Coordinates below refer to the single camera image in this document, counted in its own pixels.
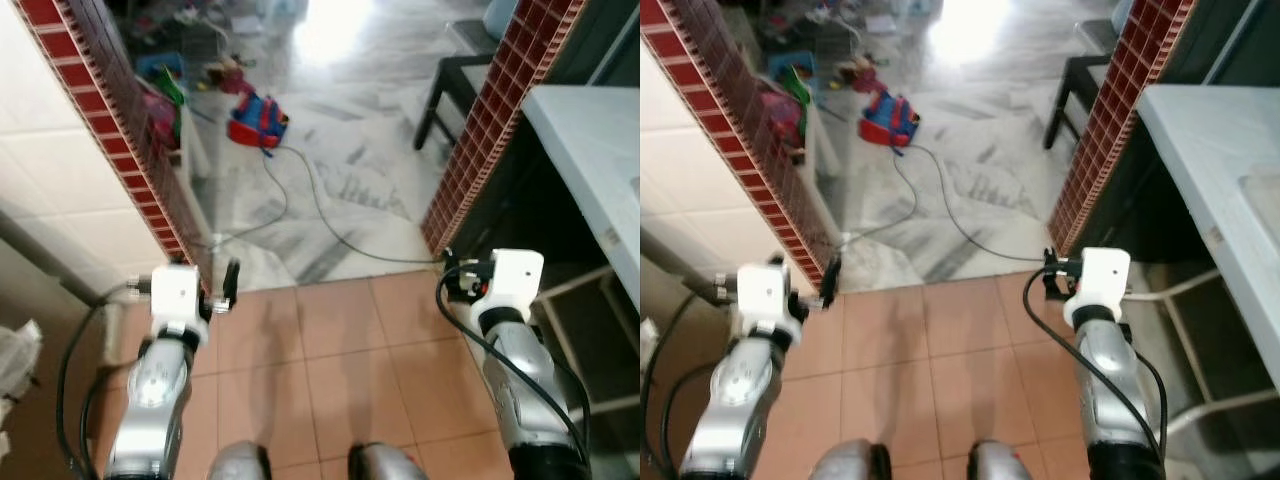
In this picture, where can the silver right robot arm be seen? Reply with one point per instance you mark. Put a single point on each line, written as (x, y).
(520, 380)
(1110, 380)

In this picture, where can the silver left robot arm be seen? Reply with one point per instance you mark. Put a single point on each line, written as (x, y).
(150, 395)
(735, 400)

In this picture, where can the grey robot left leg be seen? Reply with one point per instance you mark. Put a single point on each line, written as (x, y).
(850, 462)
(240, 462)

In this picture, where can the grey robot leg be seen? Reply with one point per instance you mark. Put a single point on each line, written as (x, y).
(850, 462)
(385, 465)
(1000, 465)
(240, 462)

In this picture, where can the red and blue toy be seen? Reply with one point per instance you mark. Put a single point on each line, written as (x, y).
(890, 118)
(255, 118)

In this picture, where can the pink and green toy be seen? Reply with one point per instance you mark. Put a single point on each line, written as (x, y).
(785, 115)
(160, 115)

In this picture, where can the pale kitchen counter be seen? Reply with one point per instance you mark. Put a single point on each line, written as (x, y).
(1210, 150)
(590, 150)

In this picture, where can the low black table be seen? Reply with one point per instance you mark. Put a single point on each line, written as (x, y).
(1085, 70)
(462, 72)

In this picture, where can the small red yellow toy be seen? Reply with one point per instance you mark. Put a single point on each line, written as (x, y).
(860, 75)
(228, 75)

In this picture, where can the grey robot right leg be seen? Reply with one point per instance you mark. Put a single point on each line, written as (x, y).
(1000, 465)
(385, 465)

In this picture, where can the blue toy basket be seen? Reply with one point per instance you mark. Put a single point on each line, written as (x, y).
(158, 68)
(795, 68)

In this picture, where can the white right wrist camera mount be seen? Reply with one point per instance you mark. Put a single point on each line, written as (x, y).
(515, 275)
(1100, 275)

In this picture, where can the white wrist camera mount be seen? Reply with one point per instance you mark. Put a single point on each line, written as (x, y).
(765, 295)
(1100, 275)
(178, 295)
(515, 275)

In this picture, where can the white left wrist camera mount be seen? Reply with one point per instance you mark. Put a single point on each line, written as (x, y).
(178, 295)
(765, 295)

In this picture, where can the white pipe frame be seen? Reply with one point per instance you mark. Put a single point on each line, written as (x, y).
(570, 285)
(1170, 290)

